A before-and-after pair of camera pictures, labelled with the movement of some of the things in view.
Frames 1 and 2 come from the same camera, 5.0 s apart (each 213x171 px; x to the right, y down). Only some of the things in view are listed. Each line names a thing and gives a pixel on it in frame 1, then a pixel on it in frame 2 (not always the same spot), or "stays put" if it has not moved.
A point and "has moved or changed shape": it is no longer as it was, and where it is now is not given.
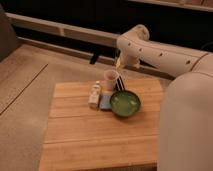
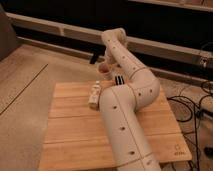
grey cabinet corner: x=8 y=40 stays put
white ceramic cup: x=110 y=79 has moved or changed shape
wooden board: x=79 y=137 stays put
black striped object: x=119 y=85 stays put
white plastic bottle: x=93 y=98 stays put
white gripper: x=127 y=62 to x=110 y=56
